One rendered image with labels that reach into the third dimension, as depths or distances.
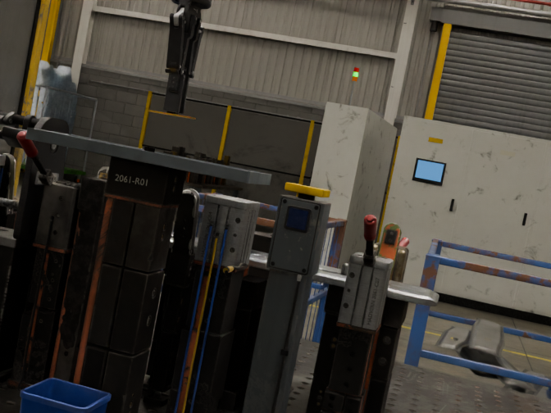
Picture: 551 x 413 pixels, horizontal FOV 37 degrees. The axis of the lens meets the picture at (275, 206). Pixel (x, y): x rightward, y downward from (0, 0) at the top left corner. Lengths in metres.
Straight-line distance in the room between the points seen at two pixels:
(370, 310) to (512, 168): 8.07
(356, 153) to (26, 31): 5.04
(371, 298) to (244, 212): 0.26
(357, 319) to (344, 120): 8.15
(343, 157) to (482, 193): 1.62
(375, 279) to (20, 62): 4.15
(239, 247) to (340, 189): 8.05
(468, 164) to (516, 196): 0.63
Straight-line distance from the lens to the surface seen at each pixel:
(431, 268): 3.30
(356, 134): 9.43
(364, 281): 1.36
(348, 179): 9.42
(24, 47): 5.30
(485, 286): 9.42
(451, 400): 2.08
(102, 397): 1.31
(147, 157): 1.24
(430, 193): 9.37
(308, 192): 1.21
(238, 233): 1.39
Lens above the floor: 1.19
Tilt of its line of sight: 3 degrees down
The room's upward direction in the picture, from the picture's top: 11 degrees clockwise
